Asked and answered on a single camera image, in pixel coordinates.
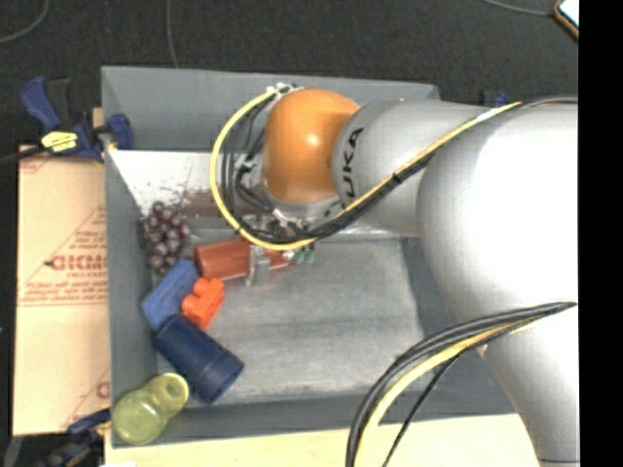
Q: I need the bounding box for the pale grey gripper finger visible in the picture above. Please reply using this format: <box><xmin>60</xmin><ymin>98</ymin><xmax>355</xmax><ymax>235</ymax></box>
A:
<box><xmin>246</xmin><ymin>248</ymin><xmax>273</xmax><ymax>287</ymax></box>

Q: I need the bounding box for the red-brown flat block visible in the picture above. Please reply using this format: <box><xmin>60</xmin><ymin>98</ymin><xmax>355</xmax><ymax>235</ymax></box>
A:
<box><xmin>194</xmin><ymin>237</ymin><xmax>295</xmax><ymax>282</ymax></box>

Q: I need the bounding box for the orange toy brick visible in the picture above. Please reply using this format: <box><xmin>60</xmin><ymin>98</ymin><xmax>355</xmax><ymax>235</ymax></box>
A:
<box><xmin>180</xmin><ymin>275</ymin><xmax>227</xmax><ymax>332</ymax></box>

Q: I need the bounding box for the grey metal bin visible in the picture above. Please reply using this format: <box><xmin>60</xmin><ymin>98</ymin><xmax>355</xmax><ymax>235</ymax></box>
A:
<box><xmin>100</xmin><ymin>65</ymin><xmax>518</xmax><ymax>448</ymax></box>

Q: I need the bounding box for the blue toy brick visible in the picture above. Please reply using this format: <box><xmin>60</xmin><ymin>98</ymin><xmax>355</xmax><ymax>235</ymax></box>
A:
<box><xmin>140</xmin><ymin>259</ymin><xmax>202</xmax><ymax>333</ymax></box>

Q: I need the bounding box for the purple toy grape bunch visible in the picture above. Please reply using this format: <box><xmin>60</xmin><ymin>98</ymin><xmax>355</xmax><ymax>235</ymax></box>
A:
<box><xmin>139</xmin><ymin>200</ymin><xmax>194</xmax><ymax>275</ymax></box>

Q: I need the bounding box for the dark blue cup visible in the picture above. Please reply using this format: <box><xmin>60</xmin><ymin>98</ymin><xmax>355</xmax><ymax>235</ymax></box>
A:
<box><xmin>152</xmin><ymin>313</ymin><xmax>245</xmax><ymax>405</ymax></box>

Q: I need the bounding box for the brown cardboard board, red print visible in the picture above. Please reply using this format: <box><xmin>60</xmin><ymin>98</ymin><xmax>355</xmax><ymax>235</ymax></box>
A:
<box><xmin>11</xmin><ymin>145</ymin><xmax>112</xmax><ymax>438</ymax></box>

